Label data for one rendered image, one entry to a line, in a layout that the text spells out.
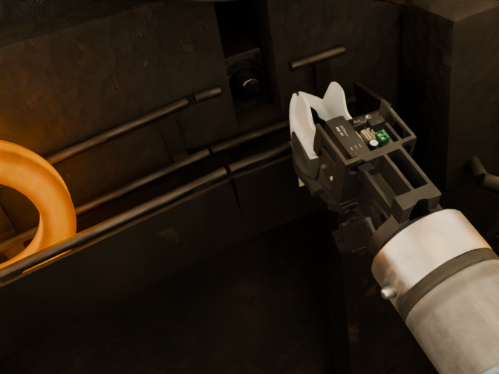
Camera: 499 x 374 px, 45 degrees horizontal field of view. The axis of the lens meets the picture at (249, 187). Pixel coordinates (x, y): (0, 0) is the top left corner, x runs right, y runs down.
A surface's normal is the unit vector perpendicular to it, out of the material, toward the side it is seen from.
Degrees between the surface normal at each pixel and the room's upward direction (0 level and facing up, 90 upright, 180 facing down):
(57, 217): 90
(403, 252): 42
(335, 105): 87
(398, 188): 90
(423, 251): 31
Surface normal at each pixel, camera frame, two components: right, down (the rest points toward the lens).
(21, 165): 0.41, 0.48
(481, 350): -0.58, -0.27
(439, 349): -0.88, 0.16
